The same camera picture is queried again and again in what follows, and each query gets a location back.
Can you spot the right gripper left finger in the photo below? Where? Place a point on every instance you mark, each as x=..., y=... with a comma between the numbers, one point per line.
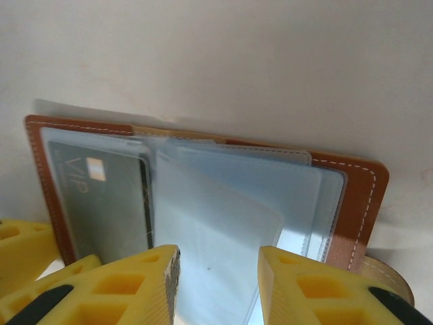
x=135, y=281

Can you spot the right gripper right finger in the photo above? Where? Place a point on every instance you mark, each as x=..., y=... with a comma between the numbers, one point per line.
x=287, y=304

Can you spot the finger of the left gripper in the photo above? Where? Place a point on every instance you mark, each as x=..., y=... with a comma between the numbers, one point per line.
x=78, y=267
x=27, y=247

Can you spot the dark grey VIP credit card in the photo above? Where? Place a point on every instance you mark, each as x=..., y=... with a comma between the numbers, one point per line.
x=101, y=203

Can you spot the brown leather card holder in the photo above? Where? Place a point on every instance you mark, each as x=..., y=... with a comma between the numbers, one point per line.
x=358, y=189

